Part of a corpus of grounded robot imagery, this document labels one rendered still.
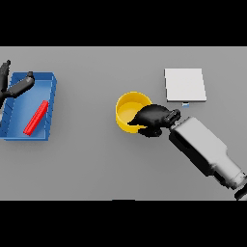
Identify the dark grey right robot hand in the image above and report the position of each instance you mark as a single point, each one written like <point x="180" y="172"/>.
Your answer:
<point x="153" y="116"/>

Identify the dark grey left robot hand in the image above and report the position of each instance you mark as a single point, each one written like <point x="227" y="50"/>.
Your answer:
<point x="17" y="87"/>

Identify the yellow bowl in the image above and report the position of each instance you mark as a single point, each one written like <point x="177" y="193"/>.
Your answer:
<point x="128" y="112"/>

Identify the red beaker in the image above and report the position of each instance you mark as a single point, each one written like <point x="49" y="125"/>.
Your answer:
<point x="36" y="117"/>

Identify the pale square measuring scale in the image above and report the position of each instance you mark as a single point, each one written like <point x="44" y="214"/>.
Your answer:
<point x="185" y="85"/>

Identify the blue plastic tray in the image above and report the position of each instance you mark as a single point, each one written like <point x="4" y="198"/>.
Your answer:
<point x="28" y="106"/>

